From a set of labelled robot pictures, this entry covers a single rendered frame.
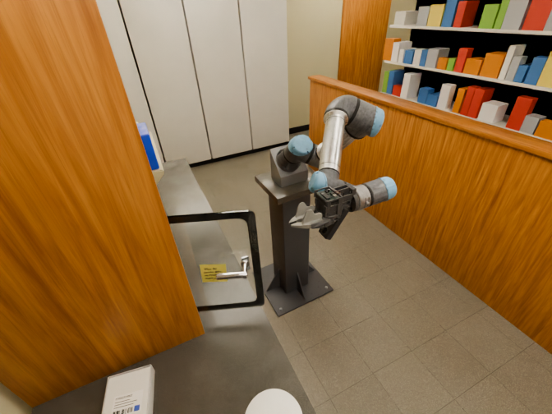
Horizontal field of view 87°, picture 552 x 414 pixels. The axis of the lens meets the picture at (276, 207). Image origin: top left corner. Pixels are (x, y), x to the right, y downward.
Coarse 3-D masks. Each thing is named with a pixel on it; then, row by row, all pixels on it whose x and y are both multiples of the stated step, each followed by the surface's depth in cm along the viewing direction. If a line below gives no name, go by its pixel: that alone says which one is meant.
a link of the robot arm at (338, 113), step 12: (348, 96) 113; (336, 108) 109; (348, 108) 111; (324, 120) 113; (336, 120) 108; (348, 120) 115; (324, 132) 108; (336, 132) 105; (324, 144) 104; (336, 144) 102; (324, 156) 101; (336, 156) 100; (324, 168) 98; (336, 168) 98; (312, 180) 97; (324, 180) 94; (336, 180) 96
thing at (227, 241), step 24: (168, 216) 75; (192, 216) 75; (216, 216) 76; (240, 216) 76; (192, 240) 80; (216, 240) 80; (240, 240) 81; (192, 264) 85; (240, 264) 86; (192, 288) 91; (216, 288) 92; (240, 288) 92
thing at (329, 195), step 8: (320, 192) 83; (328, 192) 83; (336, 192) 83; (344, 192) 85; (352, 192) 84; (320, 200) 82; (328, 200) 80; (336, 200) 81; (344, 200) 85; (352, 200) 86; (320, 208) 85; (328, 208) 80; (336, 208) 83; (352, 208) 87; (328, 216) 83; (336, 216) 84
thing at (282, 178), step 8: (272, 152) 169; (272, 160) 171; (272, 168) 175; (280, 168) 168; (304, 168) 173; (272, 176) 178; (280, 176) 167; (288, 176) 169; (296, 176) 172; (304, 176) 175; (280, 184) 170; (288, 184) 172
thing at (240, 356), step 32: (160, 192) 173; (192, 192) 171; (224, 320) 100; (256, 320) 100; (160, 352) 92; (192, 352) 91; (224, 352) 91; (256, 352) 90; (96, 384) 85; (160, 384) 84; (192, 384) 84; (224, 384) 83; (256, 384) 83; (288, 384) 82
